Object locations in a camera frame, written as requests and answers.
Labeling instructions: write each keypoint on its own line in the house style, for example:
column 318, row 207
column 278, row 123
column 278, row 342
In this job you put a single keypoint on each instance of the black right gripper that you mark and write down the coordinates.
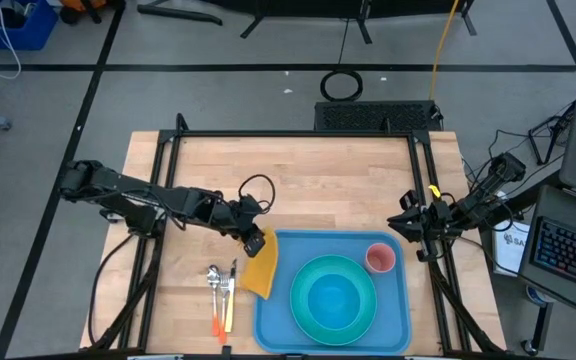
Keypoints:
column 435, row 217

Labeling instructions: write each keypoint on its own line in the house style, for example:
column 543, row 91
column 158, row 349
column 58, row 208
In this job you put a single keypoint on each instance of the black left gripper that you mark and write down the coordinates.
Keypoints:
column 243, row 215

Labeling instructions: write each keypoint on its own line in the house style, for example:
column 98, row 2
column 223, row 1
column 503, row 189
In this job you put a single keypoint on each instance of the pink ribbed cup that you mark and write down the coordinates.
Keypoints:
column 380, row 258

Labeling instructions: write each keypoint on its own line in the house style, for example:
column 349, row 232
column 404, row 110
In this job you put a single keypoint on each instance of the yellow cloth napkin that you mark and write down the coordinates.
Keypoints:
column 262, row 270

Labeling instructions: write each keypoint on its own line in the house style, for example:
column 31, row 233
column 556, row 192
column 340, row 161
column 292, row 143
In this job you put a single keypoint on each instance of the green plate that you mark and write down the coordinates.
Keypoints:
column 295, row 300

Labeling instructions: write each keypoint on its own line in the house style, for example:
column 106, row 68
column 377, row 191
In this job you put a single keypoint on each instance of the blue ribbed bowl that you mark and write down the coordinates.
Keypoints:
column 334, row 301

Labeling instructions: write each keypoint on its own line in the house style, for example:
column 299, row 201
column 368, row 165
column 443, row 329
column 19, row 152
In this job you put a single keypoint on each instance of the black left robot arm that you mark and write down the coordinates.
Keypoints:
column 118, row 187

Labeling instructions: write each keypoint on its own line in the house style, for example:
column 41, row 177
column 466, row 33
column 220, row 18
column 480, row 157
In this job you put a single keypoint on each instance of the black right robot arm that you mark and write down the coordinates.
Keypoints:
column 488, row 190

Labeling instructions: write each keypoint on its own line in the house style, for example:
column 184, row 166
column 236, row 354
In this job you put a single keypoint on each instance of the blue plastic tray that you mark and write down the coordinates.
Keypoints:
column 278, row 325

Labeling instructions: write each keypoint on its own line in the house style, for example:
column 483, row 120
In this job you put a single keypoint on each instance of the yellow tape tag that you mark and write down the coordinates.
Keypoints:
column 434, row 190

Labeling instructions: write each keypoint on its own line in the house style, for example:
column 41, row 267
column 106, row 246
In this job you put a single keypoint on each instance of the white printed paper sheet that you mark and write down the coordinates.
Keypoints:
column 510, row 247

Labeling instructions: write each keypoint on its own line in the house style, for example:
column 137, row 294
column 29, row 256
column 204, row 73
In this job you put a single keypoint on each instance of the black perforated computer case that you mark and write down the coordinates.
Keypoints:
column 368, row 116

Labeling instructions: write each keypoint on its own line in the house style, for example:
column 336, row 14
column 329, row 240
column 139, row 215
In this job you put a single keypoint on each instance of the laptop with backlit keyboard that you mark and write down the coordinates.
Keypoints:
column 568, row 250

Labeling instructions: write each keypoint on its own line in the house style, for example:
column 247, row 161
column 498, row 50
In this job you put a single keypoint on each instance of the black stand with caster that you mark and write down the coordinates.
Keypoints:
column 543, row 320

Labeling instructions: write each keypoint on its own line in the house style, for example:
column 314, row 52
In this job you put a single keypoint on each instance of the black floor stand base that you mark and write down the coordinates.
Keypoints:
column 178, row 13

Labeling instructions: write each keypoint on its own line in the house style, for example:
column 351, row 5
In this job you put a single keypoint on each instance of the black partition screen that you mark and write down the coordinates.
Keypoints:
column 318, row 6

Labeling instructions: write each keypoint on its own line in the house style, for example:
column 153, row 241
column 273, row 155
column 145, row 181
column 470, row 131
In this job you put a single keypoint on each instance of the orange and black tool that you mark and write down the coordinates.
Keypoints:
column 83, row 4

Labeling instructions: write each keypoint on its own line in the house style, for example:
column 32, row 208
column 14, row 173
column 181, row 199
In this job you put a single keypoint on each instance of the blue storage bin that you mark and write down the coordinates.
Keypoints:
column 33, row 35

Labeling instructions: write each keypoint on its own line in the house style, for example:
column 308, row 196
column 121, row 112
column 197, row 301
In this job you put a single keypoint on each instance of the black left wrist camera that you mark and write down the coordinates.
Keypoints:
column 255, row 245

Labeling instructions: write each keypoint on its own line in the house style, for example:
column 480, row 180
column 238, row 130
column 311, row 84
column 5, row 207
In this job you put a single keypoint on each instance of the black aluminium rig frame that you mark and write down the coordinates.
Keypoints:
column 293, row 133

